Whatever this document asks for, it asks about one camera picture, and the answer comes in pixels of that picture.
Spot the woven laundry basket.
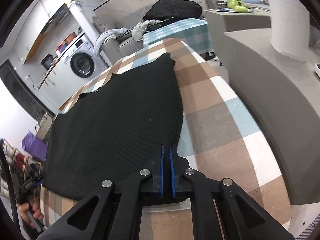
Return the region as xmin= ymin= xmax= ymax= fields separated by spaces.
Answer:
xmin=35 ymin=113 xmax=54 ymax=143

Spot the grey sofa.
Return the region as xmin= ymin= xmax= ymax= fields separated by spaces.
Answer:
xmin=93 ymin=16 xmax=143 ymax=64

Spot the grey storage box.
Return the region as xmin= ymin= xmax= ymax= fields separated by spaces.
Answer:
xmin=204 ymin=9 xmax=319 ymax=205

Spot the black quilted jacket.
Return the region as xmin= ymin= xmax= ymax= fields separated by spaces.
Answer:
xmin=143 ymin=0 xmax=202 ymax=21

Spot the white paper towel roll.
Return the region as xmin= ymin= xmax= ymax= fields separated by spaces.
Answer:
xmin=268 ymin=0 xmax=310 ymax=62

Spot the teal checkered cloth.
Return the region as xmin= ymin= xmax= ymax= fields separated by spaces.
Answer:
xmin=143 ymin=18 xmax=214 ymax=54

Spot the white front-load washing machine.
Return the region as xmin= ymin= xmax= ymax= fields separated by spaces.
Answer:
xmin=56 ymin=34 xmax=108 ymax=89

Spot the checkered brown blue tablecloth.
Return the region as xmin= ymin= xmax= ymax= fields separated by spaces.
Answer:
xmin=42 ymin=38 xmax=282 ymax=239

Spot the black white zigzag rug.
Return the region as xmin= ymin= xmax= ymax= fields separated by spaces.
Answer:
xmin=296 ymin=215 xmax=320 ymax=240

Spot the wooden shoe rack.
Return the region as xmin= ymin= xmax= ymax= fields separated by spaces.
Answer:
xmin=1 ymin=139 xmax=43 ymax=201

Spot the lime green cloth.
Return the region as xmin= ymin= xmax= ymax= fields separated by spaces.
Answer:
xmin=227 ymin=0 xmax=250 ymax=13

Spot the person's left hand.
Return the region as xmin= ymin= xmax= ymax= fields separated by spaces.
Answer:
xmin=18 ymin=199 xmax=45 ymax=228

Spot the black knit sweater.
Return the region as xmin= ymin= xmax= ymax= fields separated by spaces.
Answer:
xmin=43 ymin=53 xmax=183 ymax=200

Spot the black cooking pot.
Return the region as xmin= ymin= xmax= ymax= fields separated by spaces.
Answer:
xmin=40 ymin=54 xmax=55 ymax=70

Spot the purple bag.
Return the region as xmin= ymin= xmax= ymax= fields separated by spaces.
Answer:
xmin=22 ymin=131 xmax=48 ymax=162

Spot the white grey draped cloth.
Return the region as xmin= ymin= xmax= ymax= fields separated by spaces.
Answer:
xmin=93 ymin=27 xmax=143 ymax=56

